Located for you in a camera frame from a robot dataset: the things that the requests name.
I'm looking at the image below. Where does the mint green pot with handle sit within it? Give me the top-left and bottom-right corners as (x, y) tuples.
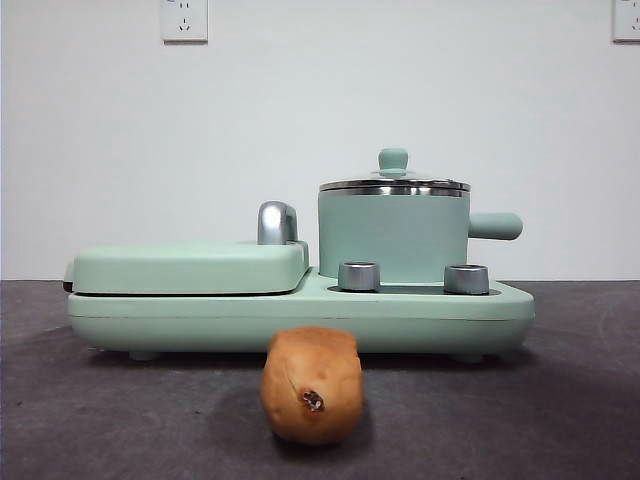
(317, 186), (525, 280)

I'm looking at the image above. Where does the brown potato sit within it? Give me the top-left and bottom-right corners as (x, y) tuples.
(259, 325), (365, 447)

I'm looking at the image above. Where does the chrome curved handle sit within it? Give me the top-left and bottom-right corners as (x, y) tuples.
(257, 200), (301, 246)

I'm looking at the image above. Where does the silver control knob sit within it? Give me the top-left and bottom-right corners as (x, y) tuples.
(337, 260), (382, 292)
(443, 263), (490, 295)

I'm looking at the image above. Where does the glass pot lid green knob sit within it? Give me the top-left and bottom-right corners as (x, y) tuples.
(319, 147), (473, 193)

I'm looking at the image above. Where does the white wall socket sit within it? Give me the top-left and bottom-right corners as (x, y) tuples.
(612, 0), (640, 44)
(160, 0), (209, 44)

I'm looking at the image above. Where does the mint green breakfast maker base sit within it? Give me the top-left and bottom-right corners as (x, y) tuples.
(67, 266), (536, 363)

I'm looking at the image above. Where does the mint green sandwich press lid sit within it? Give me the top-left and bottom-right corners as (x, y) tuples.
(63, 238), (311, 296)

